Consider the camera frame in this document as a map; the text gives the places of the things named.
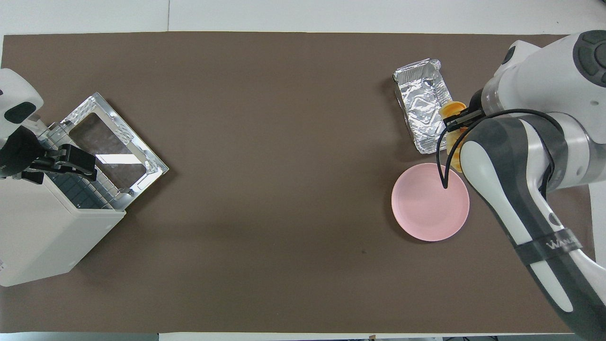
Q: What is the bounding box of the brown table mat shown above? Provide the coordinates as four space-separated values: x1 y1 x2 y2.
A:
0 32 604 333

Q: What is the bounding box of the wire oven rack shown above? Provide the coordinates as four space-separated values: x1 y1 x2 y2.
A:
45 124 119 210

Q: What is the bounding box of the aluminium foil tray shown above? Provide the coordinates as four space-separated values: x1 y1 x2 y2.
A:
392 58 451 154

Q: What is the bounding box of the sliced yellow bread loaf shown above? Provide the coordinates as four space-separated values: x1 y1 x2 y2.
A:
439 101 469 172

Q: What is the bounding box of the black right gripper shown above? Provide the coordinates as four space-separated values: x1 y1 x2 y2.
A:
444 89 484 132

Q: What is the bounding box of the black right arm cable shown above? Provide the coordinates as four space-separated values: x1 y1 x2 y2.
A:
436 109 565 190

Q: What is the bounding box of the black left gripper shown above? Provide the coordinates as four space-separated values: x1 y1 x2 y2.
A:
0 127 98 185

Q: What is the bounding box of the pink round plate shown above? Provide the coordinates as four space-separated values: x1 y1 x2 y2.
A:
392 163 470 242

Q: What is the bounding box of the white toaster oven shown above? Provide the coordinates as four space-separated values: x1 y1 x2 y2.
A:
0 121 126 287

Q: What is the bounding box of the glass oven door metal frame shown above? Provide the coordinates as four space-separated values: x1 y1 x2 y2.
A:
59 92 169 211

